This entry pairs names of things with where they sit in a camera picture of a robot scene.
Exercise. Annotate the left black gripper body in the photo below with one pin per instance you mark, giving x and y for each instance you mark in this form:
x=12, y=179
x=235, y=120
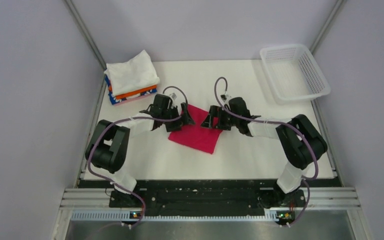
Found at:
x=170, y=112

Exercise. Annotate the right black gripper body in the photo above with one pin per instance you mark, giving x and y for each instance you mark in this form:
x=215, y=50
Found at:
x=227, y=120

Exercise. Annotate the red t shirt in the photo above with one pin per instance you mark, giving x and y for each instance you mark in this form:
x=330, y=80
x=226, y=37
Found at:
x=195, y=136

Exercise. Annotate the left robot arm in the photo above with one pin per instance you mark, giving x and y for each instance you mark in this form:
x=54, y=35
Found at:
x=107, y=149

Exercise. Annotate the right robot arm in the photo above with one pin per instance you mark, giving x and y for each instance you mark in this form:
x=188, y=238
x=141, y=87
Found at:
x=300, y=140

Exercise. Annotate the pink folded t shirt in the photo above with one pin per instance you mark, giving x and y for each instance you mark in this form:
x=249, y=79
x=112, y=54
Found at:
x=131, y=99

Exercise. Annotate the orange folded t shirt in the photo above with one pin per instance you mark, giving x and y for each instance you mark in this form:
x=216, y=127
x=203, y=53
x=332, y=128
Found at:
x=135, y=93

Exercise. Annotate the white folded t shirt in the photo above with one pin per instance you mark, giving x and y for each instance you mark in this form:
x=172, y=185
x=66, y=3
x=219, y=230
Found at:
x=136, y=74

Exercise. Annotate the blue floral folded t shirt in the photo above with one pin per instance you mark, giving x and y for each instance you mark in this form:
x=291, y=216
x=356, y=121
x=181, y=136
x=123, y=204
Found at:
x=108, y=83

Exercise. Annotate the white plastic basket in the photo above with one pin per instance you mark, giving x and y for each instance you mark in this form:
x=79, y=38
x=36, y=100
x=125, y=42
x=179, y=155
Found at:
x=292, y=74

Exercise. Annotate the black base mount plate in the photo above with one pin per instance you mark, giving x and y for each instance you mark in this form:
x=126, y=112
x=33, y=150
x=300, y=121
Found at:
x=200, y=198

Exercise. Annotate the left aluminium frame post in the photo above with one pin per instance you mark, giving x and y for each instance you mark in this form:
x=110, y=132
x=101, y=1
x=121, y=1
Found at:
x=85, y=32

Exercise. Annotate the aluminium frame post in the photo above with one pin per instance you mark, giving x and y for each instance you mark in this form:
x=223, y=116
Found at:
x=85, y=32
x=326, y=25

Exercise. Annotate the white slotted cable duct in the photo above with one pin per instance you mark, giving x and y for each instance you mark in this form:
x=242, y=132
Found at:
x=127, y=216

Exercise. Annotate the right aluminium frame post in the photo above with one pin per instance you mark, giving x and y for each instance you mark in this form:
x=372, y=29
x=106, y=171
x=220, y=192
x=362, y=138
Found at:
x=326, y=25

